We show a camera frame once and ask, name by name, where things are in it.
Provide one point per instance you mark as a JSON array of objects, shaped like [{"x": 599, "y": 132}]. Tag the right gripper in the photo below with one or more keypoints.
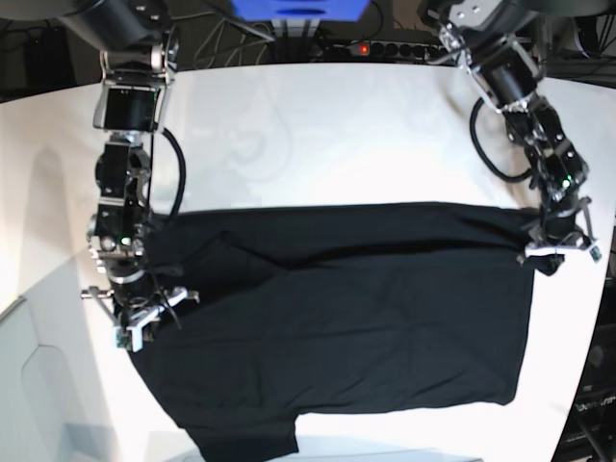
[{"x": 135, "y": 301}]

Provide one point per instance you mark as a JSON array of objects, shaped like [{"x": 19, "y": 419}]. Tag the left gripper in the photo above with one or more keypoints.
[{"x": 563, "y": 228}]

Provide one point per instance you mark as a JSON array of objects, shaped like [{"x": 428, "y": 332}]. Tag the black T-shirt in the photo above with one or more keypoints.
[{"x": 336, "y": 310}]

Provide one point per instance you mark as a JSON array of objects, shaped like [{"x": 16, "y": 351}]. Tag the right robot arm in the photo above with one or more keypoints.
[{"x": 138, "y": 44}]

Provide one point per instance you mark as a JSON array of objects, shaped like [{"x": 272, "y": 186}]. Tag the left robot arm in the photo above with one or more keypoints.
[{"x": 479, "y": 37}]

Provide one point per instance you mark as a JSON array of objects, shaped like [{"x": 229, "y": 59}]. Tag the black power strip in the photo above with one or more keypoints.
[{"x": 389, "y": 52}]

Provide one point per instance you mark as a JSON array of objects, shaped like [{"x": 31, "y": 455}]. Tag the blue box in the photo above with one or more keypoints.
[{"x": 329, "y": 10}]

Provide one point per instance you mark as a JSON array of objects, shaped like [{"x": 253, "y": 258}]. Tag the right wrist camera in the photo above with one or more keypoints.
[{"x": 128, "y": 338}]

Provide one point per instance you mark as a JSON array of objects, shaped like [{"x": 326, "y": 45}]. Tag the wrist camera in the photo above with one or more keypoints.
[
  {"x": 595, "y": 253},
  {"x": 128, "y": 338}
]

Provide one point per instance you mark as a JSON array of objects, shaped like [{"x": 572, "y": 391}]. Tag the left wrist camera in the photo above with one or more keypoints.
[{"x": 595, "y": 253}]

